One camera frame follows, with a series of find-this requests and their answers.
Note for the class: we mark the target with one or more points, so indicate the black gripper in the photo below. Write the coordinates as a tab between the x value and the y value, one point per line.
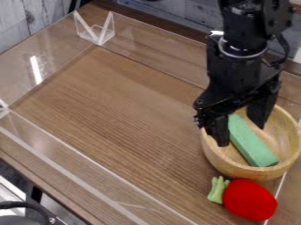
241	81

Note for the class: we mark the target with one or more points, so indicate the green rectangular block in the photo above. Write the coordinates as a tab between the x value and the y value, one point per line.
250	146

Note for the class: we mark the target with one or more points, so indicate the brown wooden bowl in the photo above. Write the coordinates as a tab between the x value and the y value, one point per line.
281	135

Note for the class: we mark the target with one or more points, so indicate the red plush strawberry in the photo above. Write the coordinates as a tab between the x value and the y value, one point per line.
243	197

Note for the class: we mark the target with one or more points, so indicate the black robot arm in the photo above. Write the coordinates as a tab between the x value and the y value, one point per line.
251	23

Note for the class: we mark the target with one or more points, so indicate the clear acrylic front wall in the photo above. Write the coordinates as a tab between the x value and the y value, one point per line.
102	197

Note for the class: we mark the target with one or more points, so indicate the clear acrylic corner bracket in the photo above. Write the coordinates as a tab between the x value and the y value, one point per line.
98	34

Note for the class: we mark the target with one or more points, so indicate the black metal table bracket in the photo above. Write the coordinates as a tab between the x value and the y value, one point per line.
39	213

